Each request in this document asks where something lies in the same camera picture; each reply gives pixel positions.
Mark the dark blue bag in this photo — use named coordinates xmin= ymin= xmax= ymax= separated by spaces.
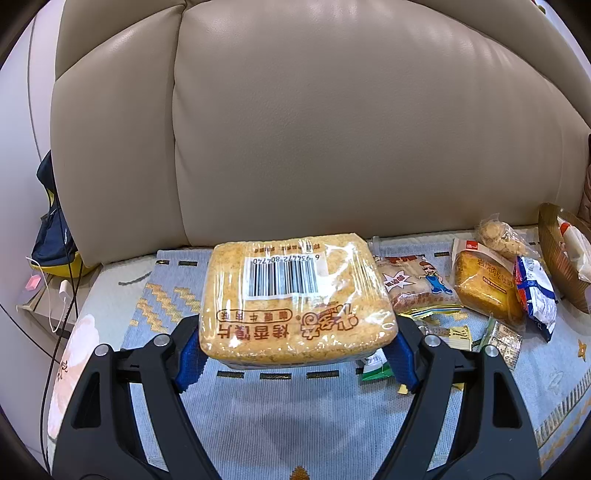
xmin=36 ymin=150 xmax=86 ymax=278

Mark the clear bag of puffs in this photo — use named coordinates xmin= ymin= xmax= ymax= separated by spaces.
xmin=475 ymin=213 xmax=541 ymax=261

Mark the toast slice packet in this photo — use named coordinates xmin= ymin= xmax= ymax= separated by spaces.
xmin=198 ymin=233 xmax=400 ymax=367

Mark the red label bread packet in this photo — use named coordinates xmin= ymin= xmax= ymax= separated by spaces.
xmin=450 ymin=237 xmax=527 ymax=326

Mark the beige leather sofa back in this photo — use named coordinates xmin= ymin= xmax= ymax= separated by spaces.
xmin=50 ymin=0 xmax=591 ymax=266

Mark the cartoon print snack packet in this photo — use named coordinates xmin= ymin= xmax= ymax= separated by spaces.
xmin=373 ymin=251 xmax=462 ymax=317

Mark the blue patterned blanket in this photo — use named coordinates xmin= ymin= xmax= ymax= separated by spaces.
xmin=46 ymin=226 xmax=591 ymax=480

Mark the clear bagged bun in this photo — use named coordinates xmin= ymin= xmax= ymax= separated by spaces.
xmin=556 ymin=216 xmax=591 ymax=280

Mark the golden ribbed bowl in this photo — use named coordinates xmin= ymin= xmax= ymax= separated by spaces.
xmin=538 ymin=202 xmax=591 ymax=315

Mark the small yellow sachet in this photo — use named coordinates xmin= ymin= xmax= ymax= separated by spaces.
xmin=422 ymin=324 xmax=472 ymax=352

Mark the black cable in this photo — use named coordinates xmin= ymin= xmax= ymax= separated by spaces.
xmin=39 ymin=258 xmax=85 ymax=462

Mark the blue white snack packet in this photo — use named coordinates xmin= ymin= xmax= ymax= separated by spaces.
xmin=514 ymin=255 xmax=557 ymax=343

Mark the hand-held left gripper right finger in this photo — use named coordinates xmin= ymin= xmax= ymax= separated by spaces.
xmin=379 ymin=318 xmax=541 ymax=480

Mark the green white sachet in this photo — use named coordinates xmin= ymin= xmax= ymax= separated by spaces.
xmin=358 ymin=348 xmax=393 ymax=381

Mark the white charger cable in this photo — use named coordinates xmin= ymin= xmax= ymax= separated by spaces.
xmin=27 ymin=256 xmax=77 ymax=333

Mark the silver sachet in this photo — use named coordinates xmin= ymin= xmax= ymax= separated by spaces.
xmin=475 ymin=316 xmax=523 ymax=370

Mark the side table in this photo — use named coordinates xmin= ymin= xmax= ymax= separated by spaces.
xmin=16 ymin=265 xmax=95 ymax=335

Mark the yellow green candy wrapper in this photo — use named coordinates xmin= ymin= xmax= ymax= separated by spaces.
xmin=402 ymin=307 xmax=467 ymax=325

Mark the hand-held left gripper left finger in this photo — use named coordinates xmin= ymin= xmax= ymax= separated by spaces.
xmin=48 ymin=316 xmax=220 ymax=480

